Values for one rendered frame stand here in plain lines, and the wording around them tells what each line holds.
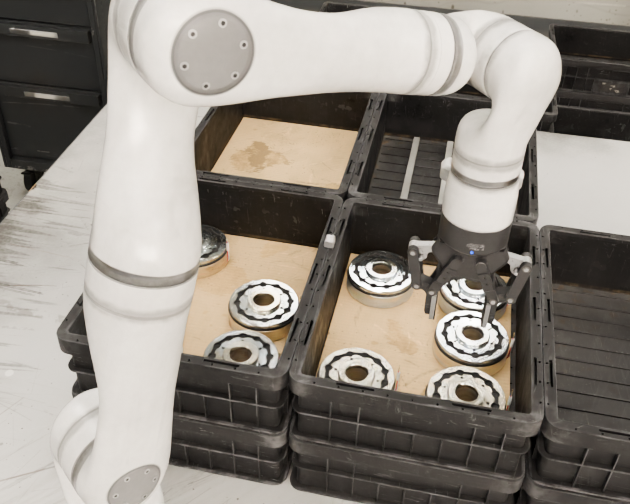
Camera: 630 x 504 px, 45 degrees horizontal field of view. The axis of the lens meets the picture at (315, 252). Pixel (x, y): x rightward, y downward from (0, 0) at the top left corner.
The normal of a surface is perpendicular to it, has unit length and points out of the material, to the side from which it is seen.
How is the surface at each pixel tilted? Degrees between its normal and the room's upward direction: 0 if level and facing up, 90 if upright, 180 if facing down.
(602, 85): 90
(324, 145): 0
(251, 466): 90
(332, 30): 66
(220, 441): 90
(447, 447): 90
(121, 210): 51
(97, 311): 77
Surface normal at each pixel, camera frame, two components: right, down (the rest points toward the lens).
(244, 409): -0.21, 0.60
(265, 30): 0.59, 0.35
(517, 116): 0.24, 0.80
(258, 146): 0.03, -0.78
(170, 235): 0.60, 0.00
